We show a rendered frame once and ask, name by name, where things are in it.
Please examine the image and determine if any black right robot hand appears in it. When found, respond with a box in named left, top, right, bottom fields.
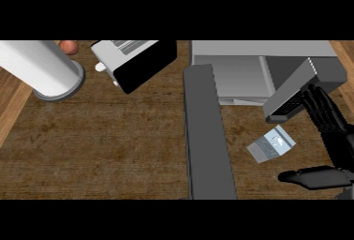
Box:
left=276, top=83, right=354, bottom=191

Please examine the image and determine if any pale blue milk carton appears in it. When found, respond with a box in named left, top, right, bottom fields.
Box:
left=245, top=124, right=298, bottom=164

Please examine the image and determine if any grey block with dark end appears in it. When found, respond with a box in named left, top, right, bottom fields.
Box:
left=263, top=56, right=348, bottom=125

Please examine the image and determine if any white and black toaster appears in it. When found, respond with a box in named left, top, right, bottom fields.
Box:
left=89, top=39, right=179, bottom=96

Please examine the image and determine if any small orange round thing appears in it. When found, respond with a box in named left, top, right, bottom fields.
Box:
left=58, top=39, right=80, bottom=56

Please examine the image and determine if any white cylinder with grey rim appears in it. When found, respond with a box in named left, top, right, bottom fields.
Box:
left=0, top=39, right=87, bottom=103

